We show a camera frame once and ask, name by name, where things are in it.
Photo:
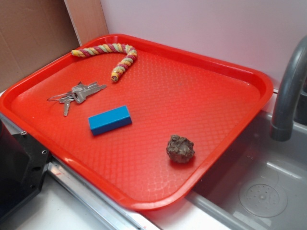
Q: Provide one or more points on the brown lumpy rock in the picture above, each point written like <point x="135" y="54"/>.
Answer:
<point x="180" y="149"/>

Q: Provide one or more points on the red plastic tray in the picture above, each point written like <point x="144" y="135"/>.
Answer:
<point x="167" y="92"/>

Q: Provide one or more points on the blue rectangular block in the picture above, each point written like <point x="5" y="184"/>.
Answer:
<point x="109" y="120"/>

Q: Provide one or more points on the silver key bunch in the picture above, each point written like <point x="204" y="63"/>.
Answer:
<point x="78" y="94"/>

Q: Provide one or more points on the grey sink faucet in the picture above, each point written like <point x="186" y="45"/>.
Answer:
<point x="291" y="102"/>

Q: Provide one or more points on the grey plastic sink basin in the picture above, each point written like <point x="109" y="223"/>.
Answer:
<point x="257" y="184"/>

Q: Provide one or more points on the brown cardboard panel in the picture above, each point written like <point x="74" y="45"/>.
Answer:
<point x="33" y="33"/>

